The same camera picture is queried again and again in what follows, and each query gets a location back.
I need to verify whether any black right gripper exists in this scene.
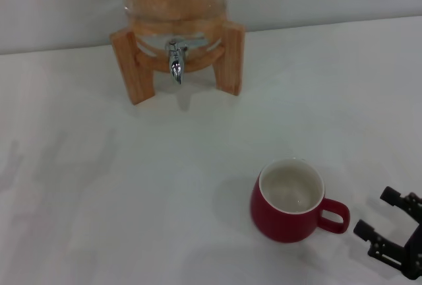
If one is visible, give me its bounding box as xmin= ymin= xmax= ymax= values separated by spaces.
xmin=353 ymin=186 xmax=422 ymax=281

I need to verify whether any red ceramic cup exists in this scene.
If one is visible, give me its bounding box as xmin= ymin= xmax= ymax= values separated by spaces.
xmin=249 ymin=157 xmax=351 ymax=243

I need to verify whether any chrome faucet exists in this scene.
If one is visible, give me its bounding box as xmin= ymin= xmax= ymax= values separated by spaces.
xmin=164 ymin=39 xmax=189 ymax=86

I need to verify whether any wooden dispenser stand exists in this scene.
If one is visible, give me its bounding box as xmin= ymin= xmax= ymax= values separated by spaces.
xmin=109 ymin=20 xmax=247 ymax=106

